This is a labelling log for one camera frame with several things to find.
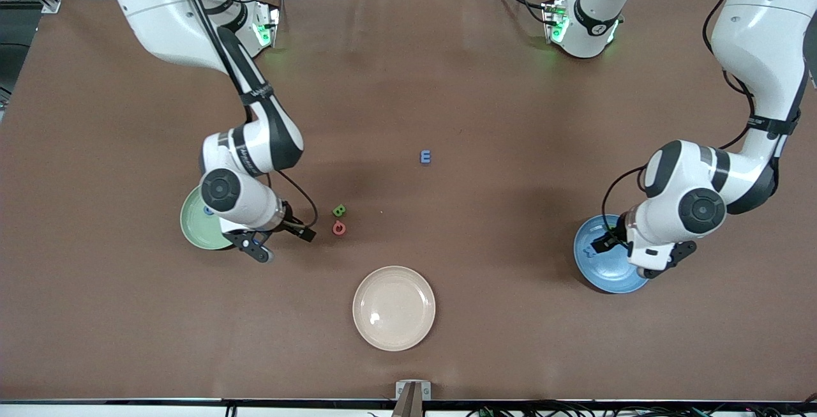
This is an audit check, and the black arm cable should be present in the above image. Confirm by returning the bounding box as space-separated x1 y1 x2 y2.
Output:
172 0 319 229
601 0 802 239

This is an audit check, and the blue plate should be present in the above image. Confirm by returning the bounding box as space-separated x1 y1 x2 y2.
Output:
573 214 652 294

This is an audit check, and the left arm base connector panel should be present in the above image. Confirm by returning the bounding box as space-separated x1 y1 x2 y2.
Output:
541 0 570 44

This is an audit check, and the beige plate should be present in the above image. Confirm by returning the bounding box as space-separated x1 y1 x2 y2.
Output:
352 266 437 352

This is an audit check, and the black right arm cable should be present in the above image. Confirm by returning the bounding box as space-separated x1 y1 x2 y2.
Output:
172 0 319 229

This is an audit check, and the grey metal camera bracket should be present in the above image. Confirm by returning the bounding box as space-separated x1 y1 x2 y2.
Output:
395 379 432 401

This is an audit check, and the tan camera pole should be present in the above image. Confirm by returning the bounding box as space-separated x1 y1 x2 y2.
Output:
391 383 424 417

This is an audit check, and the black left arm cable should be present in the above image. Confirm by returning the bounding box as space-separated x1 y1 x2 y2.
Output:
601 0 802 239

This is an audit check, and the right arm base connector panel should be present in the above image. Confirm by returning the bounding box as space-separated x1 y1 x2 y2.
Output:
252 1 282 50

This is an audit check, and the light green plate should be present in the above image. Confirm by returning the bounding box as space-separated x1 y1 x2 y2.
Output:
180 182 238 251

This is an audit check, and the brown table cover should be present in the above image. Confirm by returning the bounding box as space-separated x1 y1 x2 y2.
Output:
0 0 817 403

